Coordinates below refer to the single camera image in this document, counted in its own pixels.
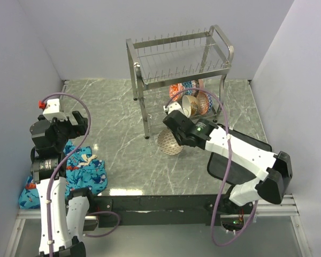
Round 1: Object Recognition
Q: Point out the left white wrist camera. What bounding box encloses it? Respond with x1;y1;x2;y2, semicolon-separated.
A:
39;99;67;122

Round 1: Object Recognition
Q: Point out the red geometric pattern bowl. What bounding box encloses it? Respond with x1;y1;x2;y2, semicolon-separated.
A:
196;92;213;115

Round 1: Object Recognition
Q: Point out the blue shark print cloth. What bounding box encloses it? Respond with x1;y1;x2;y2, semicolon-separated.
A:
18;146;108;209

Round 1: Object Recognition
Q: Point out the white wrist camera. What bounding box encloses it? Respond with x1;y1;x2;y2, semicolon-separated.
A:
39;99;67;122
163;101;184;115

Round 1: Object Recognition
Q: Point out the plain white grey bowl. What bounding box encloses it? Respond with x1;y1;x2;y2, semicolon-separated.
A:
182;95;200;118

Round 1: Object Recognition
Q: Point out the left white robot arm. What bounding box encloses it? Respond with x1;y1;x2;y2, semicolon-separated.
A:
29;111;96;256

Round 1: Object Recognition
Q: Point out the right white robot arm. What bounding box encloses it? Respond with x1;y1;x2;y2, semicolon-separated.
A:
163;110;292;214

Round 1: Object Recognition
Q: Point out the steel two-tier dish rack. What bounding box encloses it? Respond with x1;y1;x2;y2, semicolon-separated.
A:
126;25;235;139

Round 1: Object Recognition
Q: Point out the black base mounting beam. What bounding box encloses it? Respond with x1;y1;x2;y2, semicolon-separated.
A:
63;193;255;231

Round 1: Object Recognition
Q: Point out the black microfibre cloth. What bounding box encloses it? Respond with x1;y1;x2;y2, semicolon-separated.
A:
207;129;272;185

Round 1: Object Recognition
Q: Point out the orange floral pattern bowl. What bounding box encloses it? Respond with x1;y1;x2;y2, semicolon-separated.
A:
169;83;185;102

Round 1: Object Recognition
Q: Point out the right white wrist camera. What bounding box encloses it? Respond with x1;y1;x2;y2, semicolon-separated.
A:
163;101;184;115

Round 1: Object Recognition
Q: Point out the brown floral pattern bowl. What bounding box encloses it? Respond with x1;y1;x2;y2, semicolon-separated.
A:
157;128;184;155

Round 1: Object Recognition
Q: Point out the blue triangle pattern bowl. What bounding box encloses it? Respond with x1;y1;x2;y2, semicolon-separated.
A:
182;80;198;96

